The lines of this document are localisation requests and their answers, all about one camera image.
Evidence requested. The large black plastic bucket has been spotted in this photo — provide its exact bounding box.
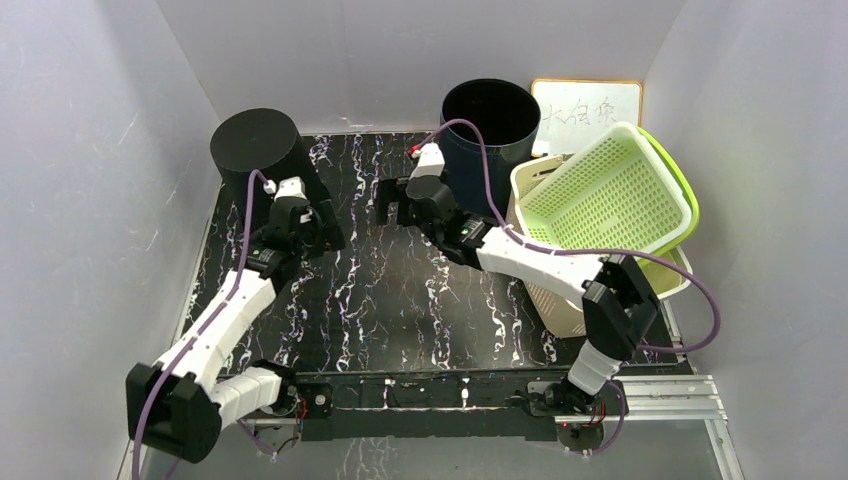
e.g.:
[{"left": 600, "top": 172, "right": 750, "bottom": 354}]
[{"left": 210, "top": 108, "right": 330, "bottom": 230}]

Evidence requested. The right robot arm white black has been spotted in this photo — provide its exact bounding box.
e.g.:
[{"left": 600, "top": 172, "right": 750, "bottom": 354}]
[{"left": 376, "top": 175, "right": 660, "bottom": 414}]

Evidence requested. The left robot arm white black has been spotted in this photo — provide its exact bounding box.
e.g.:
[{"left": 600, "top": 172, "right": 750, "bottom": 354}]
[{"left": 125, "top": 194, "right": 345, "bottom": 463}]

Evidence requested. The dark blue cylindrical bin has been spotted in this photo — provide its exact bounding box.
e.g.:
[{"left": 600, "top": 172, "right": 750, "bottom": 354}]
[{"left": 438, "top": 79, "right": 541, "bottom": 216}]

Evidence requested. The small whiteboard with writing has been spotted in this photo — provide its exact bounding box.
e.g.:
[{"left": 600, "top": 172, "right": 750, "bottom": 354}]
[{"left": 531, "top": 79, "right": 643, "bottom": 156}]

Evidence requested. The beige perforated plastic basket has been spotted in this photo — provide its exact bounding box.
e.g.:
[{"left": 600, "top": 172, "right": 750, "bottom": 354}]
[{"left": 506, "top": 155, "right": 692, "bottom": 338}]

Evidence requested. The green perforated plastic basket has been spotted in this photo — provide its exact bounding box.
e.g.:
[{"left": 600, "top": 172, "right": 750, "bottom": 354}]
[{"left": 507, "top": 122, "right": 700, "bottom": 256}]

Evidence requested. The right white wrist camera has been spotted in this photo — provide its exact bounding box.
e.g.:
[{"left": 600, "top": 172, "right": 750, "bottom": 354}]
[{"left": 409, "top": 142, "right": 445, "bottom": 179}]

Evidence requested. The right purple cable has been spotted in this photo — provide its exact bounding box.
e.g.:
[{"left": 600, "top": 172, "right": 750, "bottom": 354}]
[{"left": 410, "top": 119, "right": 722, "bottom": 457}]

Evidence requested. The purple cable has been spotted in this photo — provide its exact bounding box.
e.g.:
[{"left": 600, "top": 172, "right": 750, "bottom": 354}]
[
  {"left": 130, "top": 169, "right": 276, "bottom": 480},
  {"left": 410, "top": 119, "right": 722, "bottom": 457}
]

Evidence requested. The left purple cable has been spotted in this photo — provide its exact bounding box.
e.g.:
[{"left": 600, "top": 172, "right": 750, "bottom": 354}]
[{"left": 130, "top": 169, "right": 276, "bottom": 480}]

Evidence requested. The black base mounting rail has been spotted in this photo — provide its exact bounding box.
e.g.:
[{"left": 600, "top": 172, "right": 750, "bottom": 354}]
[{"left": 235, "top": 367, "right": 631, "bottom": 444}]

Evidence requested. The aluminium frame rail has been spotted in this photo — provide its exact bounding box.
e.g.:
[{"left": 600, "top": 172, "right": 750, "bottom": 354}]
[{"left": 119, "top": 301, "right": 745, "bottom": 480}]

